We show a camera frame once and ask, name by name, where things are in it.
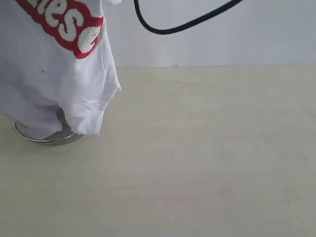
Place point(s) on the white t-shirt red lettering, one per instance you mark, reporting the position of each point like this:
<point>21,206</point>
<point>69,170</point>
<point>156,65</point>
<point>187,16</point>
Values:
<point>56,65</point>

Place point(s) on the round metal mesh basket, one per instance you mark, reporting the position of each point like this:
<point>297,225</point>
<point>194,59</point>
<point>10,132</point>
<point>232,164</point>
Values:
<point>63,137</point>

